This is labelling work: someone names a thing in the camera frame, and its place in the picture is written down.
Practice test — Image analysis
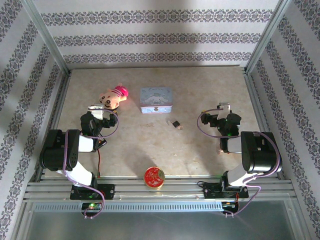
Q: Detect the light blue cartoon box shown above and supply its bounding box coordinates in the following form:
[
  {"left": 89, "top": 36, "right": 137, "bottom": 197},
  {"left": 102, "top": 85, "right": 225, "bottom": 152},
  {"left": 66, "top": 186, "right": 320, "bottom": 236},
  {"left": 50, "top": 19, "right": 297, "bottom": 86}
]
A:
[{"left": 139, "top": 86, "right": 174, "bottom": 115}]

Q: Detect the cartoon boy plush doll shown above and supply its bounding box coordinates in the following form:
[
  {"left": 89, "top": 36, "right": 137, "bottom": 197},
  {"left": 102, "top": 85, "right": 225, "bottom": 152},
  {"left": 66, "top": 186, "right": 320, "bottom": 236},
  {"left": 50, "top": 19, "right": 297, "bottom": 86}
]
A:
[{"left": 98, "top": 82, "right": 130, "bottom": 111}]

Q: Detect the round red gold tin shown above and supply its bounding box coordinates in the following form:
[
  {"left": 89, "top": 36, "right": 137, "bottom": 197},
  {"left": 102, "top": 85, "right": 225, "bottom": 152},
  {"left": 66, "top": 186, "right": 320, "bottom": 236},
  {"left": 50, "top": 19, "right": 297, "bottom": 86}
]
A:
[{"left": 143, "top": 166, "right": 166, "bottom": 191}]

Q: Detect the right control board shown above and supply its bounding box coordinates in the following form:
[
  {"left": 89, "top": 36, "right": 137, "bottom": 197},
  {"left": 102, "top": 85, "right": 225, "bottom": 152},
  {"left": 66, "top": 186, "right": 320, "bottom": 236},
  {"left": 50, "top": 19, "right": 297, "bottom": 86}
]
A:
[{"left": 221, "top": 201, "right": 240, "bottom": 213}]

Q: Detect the left control board green light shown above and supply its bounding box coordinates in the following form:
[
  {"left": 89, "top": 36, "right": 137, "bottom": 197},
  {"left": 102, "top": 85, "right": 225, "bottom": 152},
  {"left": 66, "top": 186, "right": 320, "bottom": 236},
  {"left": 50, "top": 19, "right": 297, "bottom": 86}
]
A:
[{"left": 81, "top": 201, "right": 104, "bottom": 214}]

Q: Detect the grey front panel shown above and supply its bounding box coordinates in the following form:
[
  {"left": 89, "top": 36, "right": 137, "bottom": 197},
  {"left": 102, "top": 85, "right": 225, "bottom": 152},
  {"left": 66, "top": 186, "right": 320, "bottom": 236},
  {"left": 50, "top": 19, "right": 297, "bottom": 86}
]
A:
[{"left": 9, "top": 201, "right": 312, "bottom": 240}]

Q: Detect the aluminium right side rail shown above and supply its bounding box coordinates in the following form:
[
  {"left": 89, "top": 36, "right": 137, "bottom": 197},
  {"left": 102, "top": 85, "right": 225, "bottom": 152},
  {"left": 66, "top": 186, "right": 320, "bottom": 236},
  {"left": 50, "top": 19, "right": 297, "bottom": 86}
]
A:
[{"left": 242, "top": 67, "right": 286, "bottom": 180}]

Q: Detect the aluminium left side rail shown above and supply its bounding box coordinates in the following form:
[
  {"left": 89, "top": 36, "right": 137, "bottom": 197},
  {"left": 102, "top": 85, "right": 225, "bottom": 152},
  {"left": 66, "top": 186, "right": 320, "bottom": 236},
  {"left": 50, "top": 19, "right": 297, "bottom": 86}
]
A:
[{"left": 34, "top": 69, "right": 72, "bottom": 181}]

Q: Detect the thin red wire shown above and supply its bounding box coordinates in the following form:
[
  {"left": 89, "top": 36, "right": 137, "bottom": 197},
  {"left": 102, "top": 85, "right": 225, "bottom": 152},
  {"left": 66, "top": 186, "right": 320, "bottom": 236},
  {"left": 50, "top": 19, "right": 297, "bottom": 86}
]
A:
[{"left": 96, "top": 143, "right": 103, "bottom": 179}]

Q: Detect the aluminium front frame rail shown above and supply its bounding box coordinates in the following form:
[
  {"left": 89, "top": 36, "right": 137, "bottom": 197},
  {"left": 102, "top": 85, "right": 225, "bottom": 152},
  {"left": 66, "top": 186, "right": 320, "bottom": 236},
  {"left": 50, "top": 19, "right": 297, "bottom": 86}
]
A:
[{"left": 23, "top": 174, "right": 297, "bottom": 203}]

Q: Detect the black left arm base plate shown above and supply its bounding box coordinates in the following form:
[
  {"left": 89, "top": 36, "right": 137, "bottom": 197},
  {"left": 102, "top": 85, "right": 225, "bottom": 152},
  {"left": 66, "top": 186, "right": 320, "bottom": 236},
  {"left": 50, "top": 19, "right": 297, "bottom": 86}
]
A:
[{"left": 69, "top": 183, "right": 116, "bottom": 201}]

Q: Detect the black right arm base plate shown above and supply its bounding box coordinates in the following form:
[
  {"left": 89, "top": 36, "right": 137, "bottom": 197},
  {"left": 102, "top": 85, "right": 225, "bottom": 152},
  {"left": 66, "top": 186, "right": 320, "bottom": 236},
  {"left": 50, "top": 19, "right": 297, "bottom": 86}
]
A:
[{"left": 203, "top": 182, "right": 250, "bottom": 200}]

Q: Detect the grey slotted cable duct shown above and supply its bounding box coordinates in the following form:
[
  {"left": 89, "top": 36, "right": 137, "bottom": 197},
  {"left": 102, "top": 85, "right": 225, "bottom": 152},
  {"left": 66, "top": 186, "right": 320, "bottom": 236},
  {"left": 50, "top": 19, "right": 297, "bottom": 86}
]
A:
[{"left": 32, "top": 201, "right": 224, "bottom": 213}]

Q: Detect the aluminium right frame post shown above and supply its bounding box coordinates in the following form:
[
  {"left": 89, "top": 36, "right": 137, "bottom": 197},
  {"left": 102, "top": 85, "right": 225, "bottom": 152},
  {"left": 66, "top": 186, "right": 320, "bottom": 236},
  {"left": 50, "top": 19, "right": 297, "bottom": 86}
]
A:
[{"left": 246, "top": 0, "right": 292, "bottom": 75}]

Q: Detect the aluminium frame post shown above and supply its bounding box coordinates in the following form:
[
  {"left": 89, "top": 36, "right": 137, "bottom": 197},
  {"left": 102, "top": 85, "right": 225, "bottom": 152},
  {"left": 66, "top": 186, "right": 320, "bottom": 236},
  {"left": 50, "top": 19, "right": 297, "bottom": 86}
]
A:
[
  {"left": 246, "top": 0, "right": 292, "bottom": 75},
  {"left": 21, "top": 0, "right": 71, "bottom": 75}
]

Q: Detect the aluminium left frame post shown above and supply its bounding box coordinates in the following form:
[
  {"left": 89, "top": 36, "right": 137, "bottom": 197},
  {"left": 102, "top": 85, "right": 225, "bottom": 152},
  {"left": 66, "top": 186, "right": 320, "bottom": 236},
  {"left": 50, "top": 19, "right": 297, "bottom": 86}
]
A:
[{"left": 21, "top": 0, "right": 71, "bottom": 75}]

